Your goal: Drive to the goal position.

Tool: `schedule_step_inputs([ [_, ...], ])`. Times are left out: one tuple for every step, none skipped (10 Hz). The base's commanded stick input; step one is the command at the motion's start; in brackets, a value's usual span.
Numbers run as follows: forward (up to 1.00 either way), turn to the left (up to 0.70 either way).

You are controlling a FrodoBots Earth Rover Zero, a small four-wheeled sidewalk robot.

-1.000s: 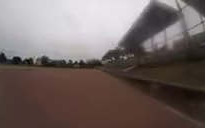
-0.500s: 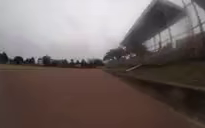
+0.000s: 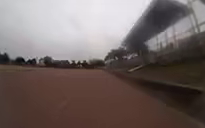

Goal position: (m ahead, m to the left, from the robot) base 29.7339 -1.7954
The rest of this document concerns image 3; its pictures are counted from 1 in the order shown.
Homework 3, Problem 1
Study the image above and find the dark tree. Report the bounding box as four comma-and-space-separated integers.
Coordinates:
104, 48, 129, 63

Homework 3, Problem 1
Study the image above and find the red running track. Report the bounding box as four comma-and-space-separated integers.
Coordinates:
0, 68, 205, 128

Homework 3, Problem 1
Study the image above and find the row of trees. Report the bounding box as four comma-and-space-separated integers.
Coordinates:
0, 49, 106, 69

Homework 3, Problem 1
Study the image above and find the grandstand with roof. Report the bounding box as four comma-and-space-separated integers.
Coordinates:
121, 0, 205, 64

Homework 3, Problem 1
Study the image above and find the dark kerb strip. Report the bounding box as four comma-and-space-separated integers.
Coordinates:
104, 68, 205, 128

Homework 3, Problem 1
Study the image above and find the pale sandy field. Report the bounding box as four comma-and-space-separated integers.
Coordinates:
0, 64, 41, 72

